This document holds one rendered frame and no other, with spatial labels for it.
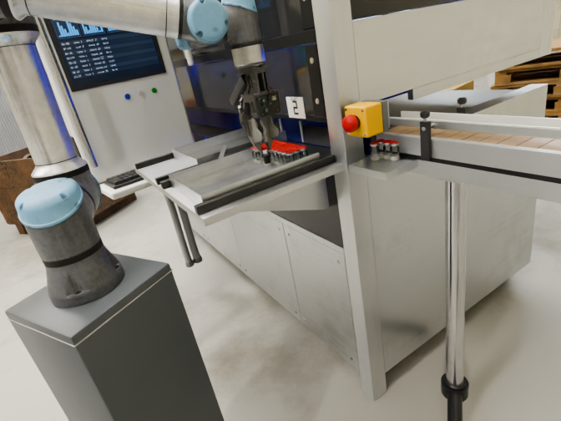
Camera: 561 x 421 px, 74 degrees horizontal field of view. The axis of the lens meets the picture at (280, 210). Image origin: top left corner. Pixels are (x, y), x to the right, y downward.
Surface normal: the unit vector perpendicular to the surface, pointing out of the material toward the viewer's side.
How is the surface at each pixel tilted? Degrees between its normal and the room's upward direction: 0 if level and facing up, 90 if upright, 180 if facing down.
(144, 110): 90
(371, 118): 90
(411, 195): 90
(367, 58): 90
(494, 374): 0
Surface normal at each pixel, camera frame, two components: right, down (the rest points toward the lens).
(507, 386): -0.18, -0.90
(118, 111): 0.63, 0.20
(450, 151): -0.83, 0.36
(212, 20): 0.30, 0.33
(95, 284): 0.62, -0.11
